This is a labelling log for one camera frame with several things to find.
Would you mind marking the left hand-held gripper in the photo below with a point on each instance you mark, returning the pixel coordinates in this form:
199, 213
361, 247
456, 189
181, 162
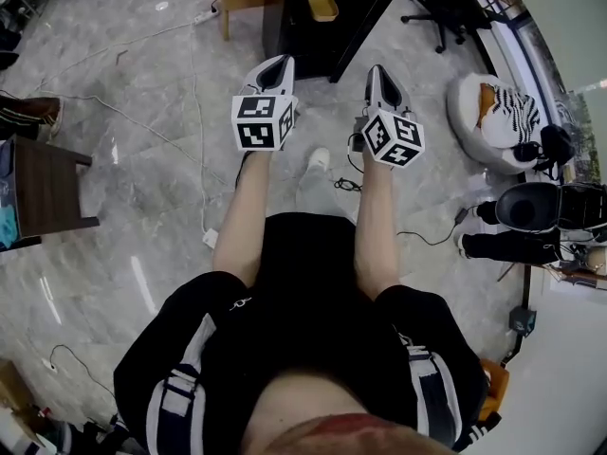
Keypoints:
256, 131

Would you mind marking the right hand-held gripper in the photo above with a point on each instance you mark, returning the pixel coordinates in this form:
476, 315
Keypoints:
393, 140

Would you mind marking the yellow bowl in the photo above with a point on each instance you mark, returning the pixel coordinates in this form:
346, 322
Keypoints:
322, 6

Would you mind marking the person's left forearm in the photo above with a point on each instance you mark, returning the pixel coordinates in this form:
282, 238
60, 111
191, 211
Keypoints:
244, 216

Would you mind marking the person's right forearm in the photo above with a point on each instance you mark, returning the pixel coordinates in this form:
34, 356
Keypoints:
377, 225

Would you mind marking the person's white shoe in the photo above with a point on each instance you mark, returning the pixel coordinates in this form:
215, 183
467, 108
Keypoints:
318, 157

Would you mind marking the white beanbag seat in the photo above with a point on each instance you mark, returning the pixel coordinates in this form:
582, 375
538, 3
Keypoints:
462, 116

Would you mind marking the person's grey trouser leg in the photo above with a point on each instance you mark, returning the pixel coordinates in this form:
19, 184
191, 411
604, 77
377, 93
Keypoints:
320, 192

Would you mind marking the orange cushion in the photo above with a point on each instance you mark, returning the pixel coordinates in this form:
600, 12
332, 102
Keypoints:
487, 104

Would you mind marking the white power adapter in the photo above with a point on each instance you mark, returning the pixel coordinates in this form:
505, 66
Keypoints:
210, 237

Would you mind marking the striped black white cloth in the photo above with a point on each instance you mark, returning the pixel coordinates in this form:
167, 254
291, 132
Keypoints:
514, 116

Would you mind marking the white power strip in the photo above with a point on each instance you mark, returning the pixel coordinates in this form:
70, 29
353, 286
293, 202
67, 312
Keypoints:
207, 15

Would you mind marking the black office chair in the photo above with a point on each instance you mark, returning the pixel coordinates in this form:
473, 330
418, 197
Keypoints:
450, 3

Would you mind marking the person's black shirt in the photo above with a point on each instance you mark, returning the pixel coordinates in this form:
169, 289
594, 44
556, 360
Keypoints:
303, 311

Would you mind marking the person's face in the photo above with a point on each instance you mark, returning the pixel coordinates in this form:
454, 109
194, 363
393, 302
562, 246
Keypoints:
341, 429

